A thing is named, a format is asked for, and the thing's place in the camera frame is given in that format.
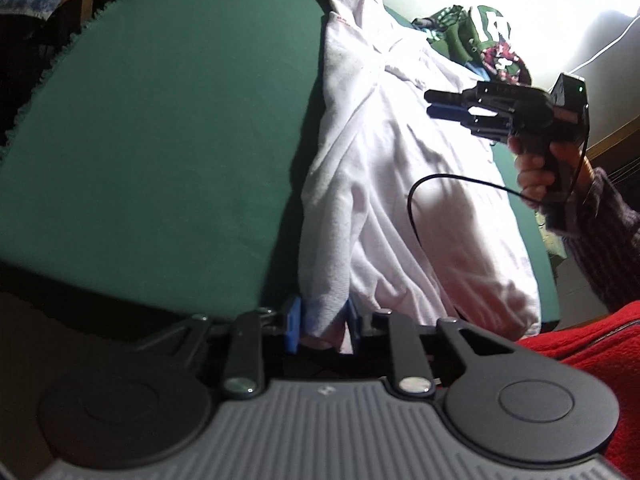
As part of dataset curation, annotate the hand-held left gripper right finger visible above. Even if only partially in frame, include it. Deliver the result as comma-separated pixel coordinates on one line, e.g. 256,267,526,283
346,299,523,401

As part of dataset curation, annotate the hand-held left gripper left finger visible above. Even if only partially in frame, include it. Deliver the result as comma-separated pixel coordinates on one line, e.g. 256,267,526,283
135,297,303,398

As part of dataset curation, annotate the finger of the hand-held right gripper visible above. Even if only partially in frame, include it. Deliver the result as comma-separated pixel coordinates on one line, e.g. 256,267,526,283
427,102,521,143
424,82,521,111

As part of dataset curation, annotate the white polo shirt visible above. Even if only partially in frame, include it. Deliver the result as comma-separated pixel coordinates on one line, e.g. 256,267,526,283
298,0,543,351

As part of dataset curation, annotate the person's right forearm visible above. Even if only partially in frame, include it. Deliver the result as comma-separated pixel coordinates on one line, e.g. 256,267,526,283
542,167,640,313

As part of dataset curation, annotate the person's right hand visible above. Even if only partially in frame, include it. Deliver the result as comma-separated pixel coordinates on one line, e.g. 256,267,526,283
514,141,597,211

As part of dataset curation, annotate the green jacket with white letters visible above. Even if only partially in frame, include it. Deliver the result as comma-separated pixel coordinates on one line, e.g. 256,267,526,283
412,4,516,66

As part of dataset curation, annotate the red plaid shirt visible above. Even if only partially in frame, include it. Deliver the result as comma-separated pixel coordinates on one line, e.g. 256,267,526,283
482,44,533,86

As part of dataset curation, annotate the brown wooden headboard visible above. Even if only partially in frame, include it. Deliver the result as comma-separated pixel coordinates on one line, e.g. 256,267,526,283
585,115,640,161

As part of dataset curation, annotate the pale green bed sheet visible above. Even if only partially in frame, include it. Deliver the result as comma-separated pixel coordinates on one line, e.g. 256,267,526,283
535,210,568,266

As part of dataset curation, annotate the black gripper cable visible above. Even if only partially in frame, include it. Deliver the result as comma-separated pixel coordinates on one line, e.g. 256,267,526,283
407,150,591,321

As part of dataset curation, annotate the white power cable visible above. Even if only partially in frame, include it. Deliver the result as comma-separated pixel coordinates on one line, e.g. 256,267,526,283
570,7,640,73

